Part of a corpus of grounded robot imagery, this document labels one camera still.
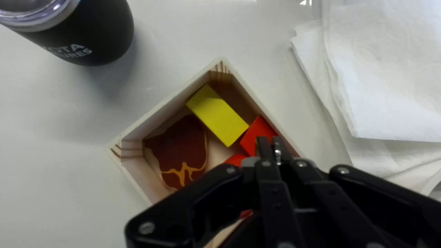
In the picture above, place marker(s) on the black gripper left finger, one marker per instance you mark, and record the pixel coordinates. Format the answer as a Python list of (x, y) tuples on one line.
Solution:
[(253, 197)]

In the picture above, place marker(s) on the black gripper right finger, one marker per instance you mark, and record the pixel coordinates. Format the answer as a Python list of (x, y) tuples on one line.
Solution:
[(358, 210)]

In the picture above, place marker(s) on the red toy tomato piece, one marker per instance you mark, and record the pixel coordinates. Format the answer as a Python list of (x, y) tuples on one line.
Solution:
[(260, 127)]

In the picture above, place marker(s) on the yellow toy block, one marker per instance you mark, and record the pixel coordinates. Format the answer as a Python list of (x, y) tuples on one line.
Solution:
[(217, 115)]

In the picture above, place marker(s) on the small wooden toy box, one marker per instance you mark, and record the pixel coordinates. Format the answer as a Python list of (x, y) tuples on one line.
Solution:
[(143, 168)]

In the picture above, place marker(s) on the brown toy steak piece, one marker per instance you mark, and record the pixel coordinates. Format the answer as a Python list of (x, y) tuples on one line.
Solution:
[(181, 152)]

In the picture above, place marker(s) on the white paper napkin stack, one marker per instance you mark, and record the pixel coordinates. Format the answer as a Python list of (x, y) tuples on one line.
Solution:
[(376, 65)]

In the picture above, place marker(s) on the black insulated tumbler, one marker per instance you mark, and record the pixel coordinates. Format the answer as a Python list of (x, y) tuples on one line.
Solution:
[(82, 32)]

